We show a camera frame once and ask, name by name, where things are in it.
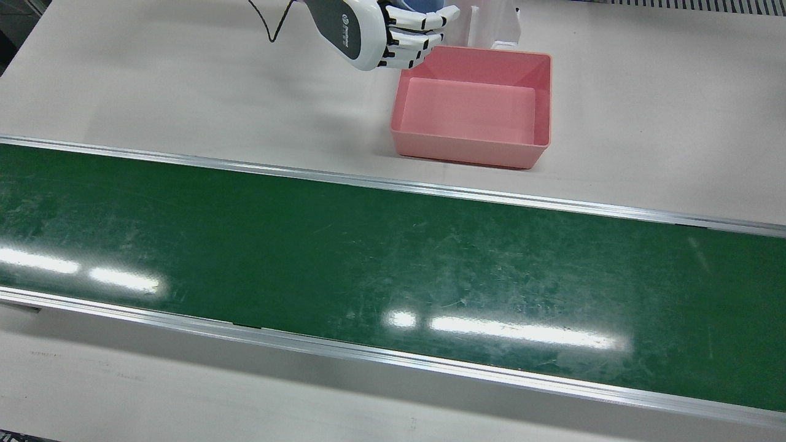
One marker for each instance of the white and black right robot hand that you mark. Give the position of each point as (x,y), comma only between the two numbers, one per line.
(362,31)

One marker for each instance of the blue cup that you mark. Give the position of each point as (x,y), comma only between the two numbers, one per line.
(424,5)

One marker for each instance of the pink plastic box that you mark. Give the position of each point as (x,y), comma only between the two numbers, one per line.
(473,110)

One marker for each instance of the white plastic stand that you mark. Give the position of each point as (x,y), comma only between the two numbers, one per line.
(491,21)

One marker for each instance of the green conveyor belt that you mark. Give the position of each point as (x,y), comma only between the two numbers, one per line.
(368,258)

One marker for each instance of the metal vent grille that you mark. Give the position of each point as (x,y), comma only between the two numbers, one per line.
(706,5)

